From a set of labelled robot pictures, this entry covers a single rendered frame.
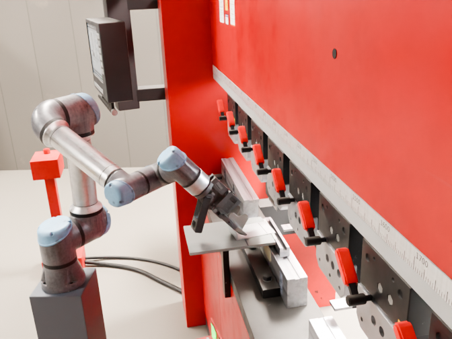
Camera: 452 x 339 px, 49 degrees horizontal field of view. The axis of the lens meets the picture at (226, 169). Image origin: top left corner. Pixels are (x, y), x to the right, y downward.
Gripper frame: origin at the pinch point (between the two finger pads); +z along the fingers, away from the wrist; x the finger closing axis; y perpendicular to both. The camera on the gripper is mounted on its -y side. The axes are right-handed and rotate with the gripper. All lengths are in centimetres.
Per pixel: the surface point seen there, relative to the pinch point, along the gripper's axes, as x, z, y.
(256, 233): -2.4, 4.0, 3.3
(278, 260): -15.1, 7.6, 2.5
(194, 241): 0.0, -8.5, -11.8
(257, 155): -11.6, -20.0, 19.9
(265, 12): -9, -46, 47
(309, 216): -51, -23, 17
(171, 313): 102, 72, -71
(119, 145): 360, 56, -53
